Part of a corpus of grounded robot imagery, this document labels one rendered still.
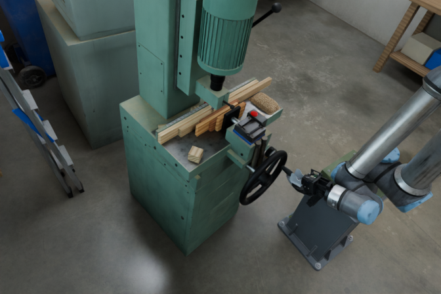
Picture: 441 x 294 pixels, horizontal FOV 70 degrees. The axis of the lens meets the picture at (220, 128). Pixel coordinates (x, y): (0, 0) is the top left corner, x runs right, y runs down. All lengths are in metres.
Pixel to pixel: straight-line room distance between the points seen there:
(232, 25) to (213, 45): 0.10
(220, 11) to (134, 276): 1.50
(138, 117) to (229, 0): 0.76
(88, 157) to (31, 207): 0.47
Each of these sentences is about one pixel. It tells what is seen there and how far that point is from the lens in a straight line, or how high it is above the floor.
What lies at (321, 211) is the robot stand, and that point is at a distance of 1.89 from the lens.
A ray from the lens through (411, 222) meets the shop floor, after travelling 2.71.
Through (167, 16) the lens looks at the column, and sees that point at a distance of 1.22.
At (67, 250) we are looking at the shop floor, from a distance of 2.13.
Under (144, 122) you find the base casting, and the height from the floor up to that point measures 0.80.
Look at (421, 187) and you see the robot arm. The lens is 1.55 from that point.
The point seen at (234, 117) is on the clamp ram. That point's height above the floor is 0.96.
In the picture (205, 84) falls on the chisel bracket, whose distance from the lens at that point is 1.32.
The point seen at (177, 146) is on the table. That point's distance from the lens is 1.30.
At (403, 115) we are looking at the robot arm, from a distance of 1.28.
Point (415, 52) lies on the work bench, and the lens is 3.98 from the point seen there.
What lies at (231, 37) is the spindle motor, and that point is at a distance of 1.08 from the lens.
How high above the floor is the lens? 1.89
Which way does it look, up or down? 46 degrees down
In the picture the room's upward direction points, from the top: 11 degrees clockwise
